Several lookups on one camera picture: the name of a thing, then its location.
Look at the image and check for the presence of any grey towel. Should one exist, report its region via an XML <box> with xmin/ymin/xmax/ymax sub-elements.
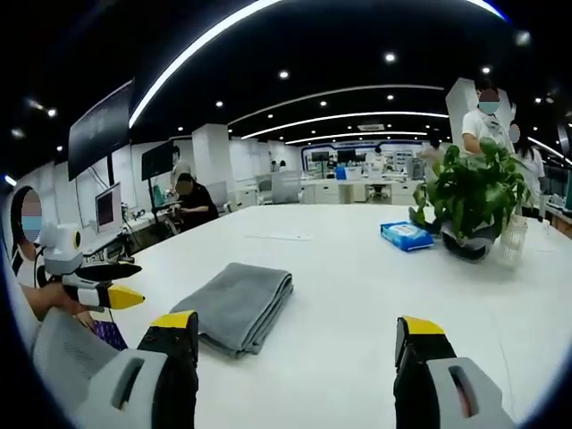
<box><xmin>169</xmin><ymin>262</ymin><xmax>295</xmax><ymax>359</ymax></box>

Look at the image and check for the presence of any person's left hand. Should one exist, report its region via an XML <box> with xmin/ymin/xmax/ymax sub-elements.
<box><xmin>60</xmin><ymin>292</ymin><xmax>97</xmax><ymax>331</ymax></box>

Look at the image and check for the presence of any person's striped shirt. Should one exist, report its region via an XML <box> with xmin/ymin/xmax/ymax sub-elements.
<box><xmin>10</xmin><ymin>243</ymin><xmax>51</xmax><ymax>290</ymax></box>

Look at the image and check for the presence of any purple patterned cloth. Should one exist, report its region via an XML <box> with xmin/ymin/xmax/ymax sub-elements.
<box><xmin>92</xmin><ymin>318</ymin><xmax>130</xmax><ymax>351</ymax></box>

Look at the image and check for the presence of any white computer monitor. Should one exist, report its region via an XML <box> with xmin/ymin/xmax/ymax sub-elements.
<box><xmin>94</xmin><ymin>181</ymin><xmax>123</xmax><ymax>235</ymax></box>

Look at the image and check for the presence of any small black screen on stand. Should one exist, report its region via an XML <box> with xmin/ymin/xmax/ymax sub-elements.
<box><xmin>140</xmin><ymin>141</ymin><xmax>177</xmax><ymax>182</ymax></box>

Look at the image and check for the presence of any black and white plant pot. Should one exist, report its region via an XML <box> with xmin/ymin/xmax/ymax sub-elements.
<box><xmin>441</xmin><ymin>224</ymin><xmax>493</xmax><ymax>264</ymax></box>

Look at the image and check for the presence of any blue wet wipes packet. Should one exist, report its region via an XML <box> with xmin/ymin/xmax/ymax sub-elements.
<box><xmin>380</xmin><ymin>219</ymin><xmax>435</xmax><ymax>253</ymax></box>

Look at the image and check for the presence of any clear ribbed glass bottle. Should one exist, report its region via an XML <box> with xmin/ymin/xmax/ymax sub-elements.
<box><xmin>498</xmin><ymin>213</ymin><xmax>531</xmax><ymax>270</ymax></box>

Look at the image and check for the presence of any grey office chair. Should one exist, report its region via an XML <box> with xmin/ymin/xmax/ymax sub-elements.
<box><xmin>255</xmin><ymin>173</ymin><xmax>274</xmax><ymax>206</ymax></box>
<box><xmin>270</xmin><ymin>169</ymin><xmax>304</xmax><ymax>206</ymax></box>

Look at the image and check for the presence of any green leafy plant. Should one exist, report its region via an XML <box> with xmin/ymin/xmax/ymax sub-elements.
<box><xmin>411</xmin><ymin>137</ymin><xmax>534</xmax><ymax>247</ymax></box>

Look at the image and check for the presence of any large black wall screen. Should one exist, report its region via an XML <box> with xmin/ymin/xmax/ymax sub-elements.
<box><xmin>67</xmin><ymin>79</ymin><xmax>136</xmax><ymax>182</ymax></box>

